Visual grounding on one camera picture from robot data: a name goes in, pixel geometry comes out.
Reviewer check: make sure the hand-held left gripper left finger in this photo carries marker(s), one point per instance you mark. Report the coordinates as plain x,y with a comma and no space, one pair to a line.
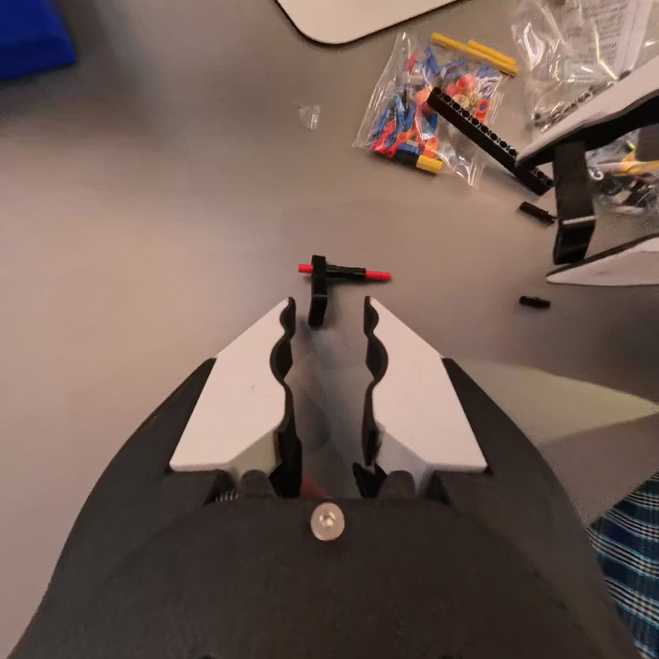
231,406

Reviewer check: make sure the white rounded board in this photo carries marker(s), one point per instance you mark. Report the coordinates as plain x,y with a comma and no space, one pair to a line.
355,18

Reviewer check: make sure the long yellow lego tube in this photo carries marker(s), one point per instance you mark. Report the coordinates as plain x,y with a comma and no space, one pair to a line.
448,40

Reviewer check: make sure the long black lego beam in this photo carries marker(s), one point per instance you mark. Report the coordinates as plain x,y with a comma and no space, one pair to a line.
473,123

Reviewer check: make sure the clear bag with printed paper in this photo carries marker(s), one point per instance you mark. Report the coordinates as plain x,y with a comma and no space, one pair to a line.
576,41

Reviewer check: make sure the clear bag with yellow pieces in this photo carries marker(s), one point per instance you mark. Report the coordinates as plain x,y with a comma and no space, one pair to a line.
630,170

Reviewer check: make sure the short yellow lego tube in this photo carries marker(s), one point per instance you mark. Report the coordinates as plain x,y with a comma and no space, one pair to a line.
489,51

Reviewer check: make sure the blue plastic bin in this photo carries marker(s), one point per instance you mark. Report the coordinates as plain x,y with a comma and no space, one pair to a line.
31,36

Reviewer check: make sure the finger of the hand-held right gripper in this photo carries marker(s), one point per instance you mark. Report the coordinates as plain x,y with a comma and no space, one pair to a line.
618,267
607,113

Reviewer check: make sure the small clear plastic scrap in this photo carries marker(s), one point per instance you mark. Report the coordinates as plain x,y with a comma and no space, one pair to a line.
310,116

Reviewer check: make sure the clear bag of colourful lego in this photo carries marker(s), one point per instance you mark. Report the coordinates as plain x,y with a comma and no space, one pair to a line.
406,118

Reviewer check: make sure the small black lego pin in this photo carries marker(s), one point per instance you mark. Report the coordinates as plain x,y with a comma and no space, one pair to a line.
535,212
534,302

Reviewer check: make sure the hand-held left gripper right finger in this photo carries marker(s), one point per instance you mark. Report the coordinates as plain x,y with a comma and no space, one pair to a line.
422,406

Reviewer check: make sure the person's plaid shirt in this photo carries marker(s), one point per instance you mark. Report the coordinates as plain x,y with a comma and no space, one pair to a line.
633,556

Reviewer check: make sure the black lego beam red axle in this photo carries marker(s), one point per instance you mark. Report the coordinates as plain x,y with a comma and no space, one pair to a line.
319,293

